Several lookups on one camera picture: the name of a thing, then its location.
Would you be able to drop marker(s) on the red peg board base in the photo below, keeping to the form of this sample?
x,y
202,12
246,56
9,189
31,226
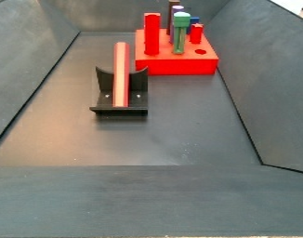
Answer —
x,y
199,59

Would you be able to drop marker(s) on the black curved peg holder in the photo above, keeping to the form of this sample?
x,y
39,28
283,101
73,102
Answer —
x,y
138,100

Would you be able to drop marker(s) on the red square peg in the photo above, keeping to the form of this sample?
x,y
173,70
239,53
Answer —
x,y
151,33

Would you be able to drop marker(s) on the blue peg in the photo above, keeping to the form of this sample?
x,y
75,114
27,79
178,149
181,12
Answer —
x,y
194,20

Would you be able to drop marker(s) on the green pentagon peg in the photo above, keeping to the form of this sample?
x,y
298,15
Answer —
x,y
181,24

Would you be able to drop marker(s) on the brown peg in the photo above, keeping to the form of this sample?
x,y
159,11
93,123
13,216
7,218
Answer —
x,y
174,6

